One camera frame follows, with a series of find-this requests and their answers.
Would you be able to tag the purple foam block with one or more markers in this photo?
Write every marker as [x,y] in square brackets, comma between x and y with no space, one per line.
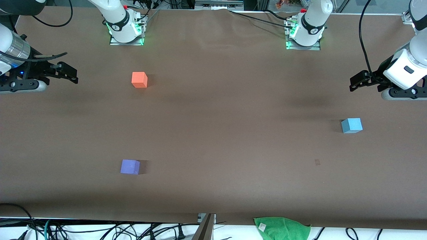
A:
[130,167]

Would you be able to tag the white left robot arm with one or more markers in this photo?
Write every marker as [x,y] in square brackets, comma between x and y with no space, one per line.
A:
[312,20]

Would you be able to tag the aluminium frame rail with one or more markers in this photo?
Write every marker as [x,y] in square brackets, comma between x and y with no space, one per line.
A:
[218,4]

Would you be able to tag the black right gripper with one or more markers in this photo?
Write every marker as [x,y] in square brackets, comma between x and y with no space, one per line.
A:
[33,69]

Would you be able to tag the orange foam block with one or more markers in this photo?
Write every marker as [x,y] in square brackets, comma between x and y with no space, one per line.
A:
[139,80]

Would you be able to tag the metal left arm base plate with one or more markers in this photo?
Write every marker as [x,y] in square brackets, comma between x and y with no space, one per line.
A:
[315,48]

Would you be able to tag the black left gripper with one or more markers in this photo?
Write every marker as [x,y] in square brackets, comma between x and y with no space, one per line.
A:
[378,77]

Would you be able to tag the brown table cover sheet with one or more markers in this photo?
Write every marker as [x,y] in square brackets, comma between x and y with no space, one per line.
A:
[233,150]

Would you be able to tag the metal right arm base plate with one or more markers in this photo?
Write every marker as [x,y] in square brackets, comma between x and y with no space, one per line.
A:
[115,42]

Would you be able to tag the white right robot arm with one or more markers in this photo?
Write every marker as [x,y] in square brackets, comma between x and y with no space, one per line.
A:
[116,16]

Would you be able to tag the light blue foam block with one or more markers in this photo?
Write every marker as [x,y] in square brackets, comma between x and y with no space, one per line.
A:
[352,126]

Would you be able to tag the aluminium corner bracket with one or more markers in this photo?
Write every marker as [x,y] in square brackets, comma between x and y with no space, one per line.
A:
[407,17]

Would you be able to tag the green microfibre cloth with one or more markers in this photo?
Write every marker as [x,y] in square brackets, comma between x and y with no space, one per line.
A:
[283,229]

